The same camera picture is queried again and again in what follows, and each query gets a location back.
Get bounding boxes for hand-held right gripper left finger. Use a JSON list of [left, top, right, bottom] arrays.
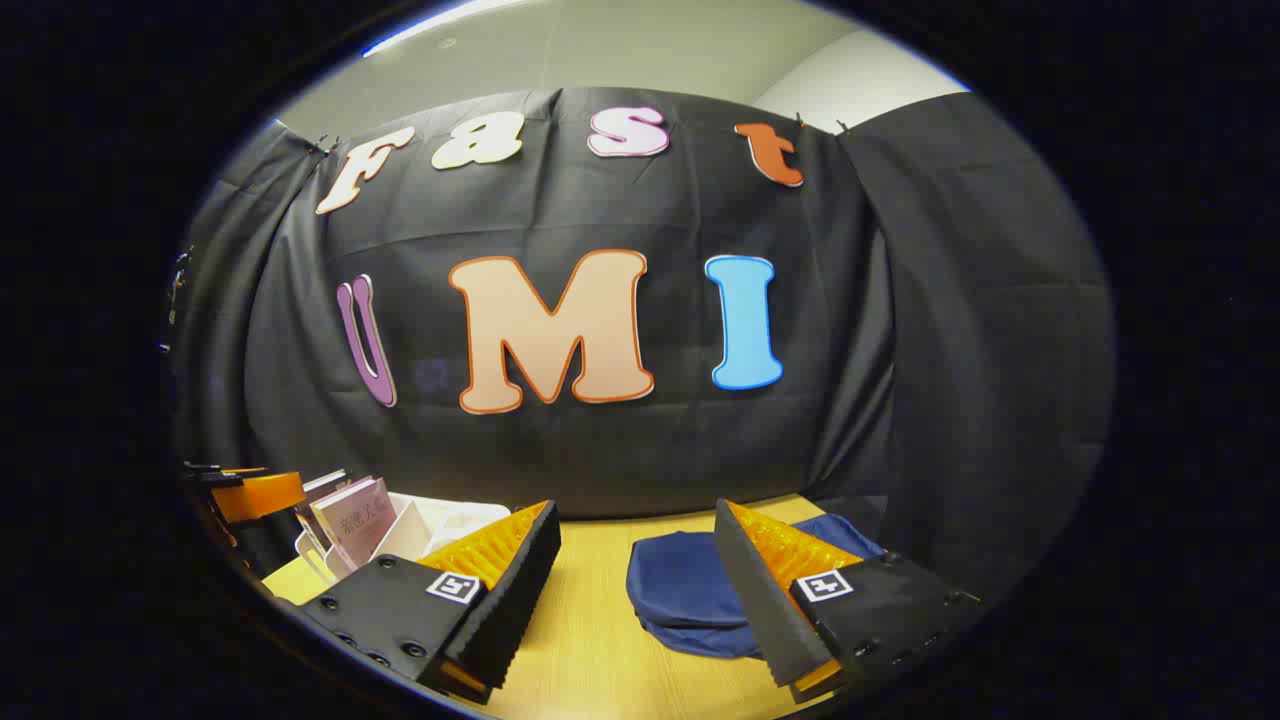
[[298, 500, 563, 706]]

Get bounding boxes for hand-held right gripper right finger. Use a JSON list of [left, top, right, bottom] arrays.
[[713, 498, 986, 706]]

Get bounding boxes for blue schoolbag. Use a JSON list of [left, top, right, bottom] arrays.
[[626, 513, 886, 661]]

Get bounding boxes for white bookshelf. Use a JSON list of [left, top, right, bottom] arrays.
[[295, 492, 513, 591]]

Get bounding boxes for pink book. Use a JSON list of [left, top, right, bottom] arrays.
[[310, 477, 398, 573]]

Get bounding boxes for black backdrop cloth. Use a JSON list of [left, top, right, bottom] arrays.
[[170, 88, 1116, 601]]

